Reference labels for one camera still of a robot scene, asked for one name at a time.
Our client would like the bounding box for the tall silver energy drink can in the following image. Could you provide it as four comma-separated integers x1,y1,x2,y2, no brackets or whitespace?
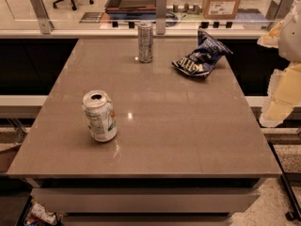
138,22,153,63

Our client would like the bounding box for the blue chip bag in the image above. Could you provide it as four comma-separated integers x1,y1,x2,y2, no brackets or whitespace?
172,28,232,77

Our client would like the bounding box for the bin with trash below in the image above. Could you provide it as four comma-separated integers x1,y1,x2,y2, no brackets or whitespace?
15,196,63,226

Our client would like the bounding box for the metal glass-railing post left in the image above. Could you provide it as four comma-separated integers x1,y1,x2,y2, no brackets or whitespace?
30,0,54,35

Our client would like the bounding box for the metal glass-railing post right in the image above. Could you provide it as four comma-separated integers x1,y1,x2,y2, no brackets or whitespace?
265,0,298,30

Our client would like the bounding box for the crushed white 7up can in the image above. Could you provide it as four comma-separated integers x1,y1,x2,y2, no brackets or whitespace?
82,90,118,142

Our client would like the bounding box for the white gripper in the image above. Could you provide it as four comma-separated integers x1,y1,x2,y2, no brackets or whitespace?
257,2,301,128

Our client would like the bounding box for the cardboard box with label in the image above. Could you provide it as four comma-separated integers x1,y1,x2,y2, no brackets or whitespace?
202,0,241,19

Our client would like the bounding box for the metal glass-railing post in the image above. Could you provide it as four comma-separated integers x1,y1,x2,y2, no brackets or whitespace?
30,0,54,35
156,0,166,35
265,0,298,30

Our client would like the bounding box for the metal glass-railing post centre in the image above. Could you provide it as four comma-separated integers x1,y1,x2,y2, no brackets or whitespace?
156,0,166,35

